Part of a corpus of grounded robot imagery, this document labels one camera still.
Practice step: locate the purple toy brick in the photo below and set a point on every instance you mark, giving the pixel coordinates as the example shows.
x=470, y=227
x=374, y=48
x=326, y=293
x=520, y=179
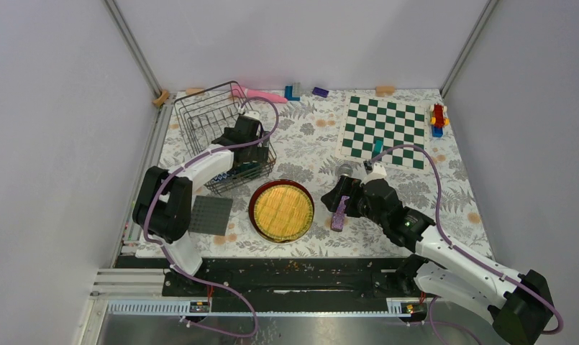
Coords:
x=320, y=92

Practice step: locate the red yellow toy figure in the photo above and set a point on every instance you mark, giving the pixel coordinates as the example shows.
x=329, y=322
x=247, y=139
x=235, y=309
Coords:
x=438, y=119

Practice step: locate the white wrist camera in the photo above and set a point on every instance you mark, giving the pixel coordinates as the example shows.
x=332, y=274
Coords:
x=249, y=113
x=374, y=171

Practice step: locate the blue white patterned bowl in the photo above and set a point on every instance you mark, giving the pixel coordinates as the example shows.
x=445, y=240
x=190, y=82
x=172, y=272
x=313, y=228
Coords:
x=221, y=177

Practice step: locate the teal block on chessboard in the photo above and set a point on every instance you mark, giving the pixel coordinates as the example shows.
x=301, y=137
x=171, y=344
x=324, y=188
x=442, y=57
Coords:
x=377, y=147

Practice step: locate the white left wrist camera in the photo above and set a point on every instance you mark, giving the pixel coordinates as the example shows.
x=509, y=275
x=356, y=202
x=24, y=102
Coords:
x=249, y=113

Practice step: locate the right aluminium frame post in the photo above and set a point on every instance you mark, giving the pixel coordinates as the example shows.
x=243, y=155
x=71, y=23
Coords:
x=477, y=30

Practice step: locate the wooden corner block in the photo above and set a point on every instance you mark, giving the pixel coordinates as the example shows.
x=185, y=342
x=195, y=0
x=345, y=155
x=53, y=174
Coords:
x=161, y=99

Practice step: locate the brown rimmed beige plate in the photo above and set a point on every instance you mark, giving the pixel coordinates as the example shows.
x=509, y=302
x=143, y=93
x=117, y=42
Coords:
x=256, y=209

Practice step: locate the aluminium frame rail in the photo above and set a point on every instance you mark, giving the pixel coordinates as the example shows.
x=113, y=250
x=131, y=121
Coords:
x=133, y=47

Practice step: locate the grey studded baseplate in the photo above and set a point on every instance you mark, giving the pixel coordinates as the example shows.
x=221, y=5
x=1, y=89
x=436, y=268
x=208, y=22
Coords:
x=210, y=215

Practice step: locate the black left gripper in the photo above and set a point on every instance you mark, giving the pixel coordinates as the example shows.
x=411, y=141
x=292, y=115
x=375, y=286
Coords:
x=259, y=153

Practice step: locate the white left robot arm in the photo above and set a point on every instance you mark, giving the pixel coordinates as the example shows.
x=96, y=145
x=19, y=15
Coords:
x=164, y=203

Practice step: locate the dark green mug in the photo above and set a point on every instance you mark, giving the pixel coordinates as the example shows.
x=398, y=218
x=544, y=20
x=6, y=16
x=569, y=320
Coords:
x=249, y=167

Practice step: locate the black wire dish rack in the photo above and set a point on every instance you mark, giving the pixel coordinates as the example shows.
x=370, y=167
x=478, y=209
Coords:
x=202, y=116

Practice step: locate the pink plastic object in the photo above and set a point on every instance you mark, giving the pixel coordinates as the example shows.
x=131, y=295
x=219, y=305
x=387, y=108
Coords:
x=241, y=92

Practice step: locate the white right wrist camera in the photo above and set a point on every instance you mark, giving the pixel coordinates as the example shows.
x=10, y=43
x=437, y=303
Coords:
x=374, y=171

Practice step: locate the blue toy brick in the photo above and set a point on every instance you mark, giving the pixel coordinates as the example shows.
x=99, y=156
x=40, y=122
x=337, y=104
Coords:
x=288, y=96

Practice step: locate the floral tablecloth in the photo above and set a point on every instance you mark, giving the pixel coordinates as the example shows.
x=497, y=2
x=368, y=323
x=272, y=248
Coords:
x=304, y=144

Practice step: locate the grey toy brick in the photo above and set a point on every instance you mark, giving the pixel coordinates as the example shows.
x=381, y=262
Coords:
x=296, y=89

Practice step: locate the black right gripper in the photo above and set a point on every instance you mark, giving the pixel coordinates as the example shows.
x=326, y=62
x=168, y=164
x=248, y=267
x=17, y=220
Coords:
x=347, y=186

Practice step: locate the purple glitter microphone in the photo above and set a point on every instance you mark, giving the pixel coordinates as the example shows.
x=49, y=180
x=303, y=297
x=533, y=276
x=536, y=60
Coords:
x=337, y=223

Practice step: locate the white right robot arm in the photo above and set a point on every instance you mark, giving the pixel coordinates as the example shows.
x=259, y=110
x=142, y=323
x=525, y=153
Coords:
x=517, y=305

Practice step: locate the green white chessboard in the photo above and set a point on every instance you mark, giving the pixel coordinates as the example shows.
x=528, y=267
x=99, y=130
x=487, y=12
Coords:
x=398, y=125

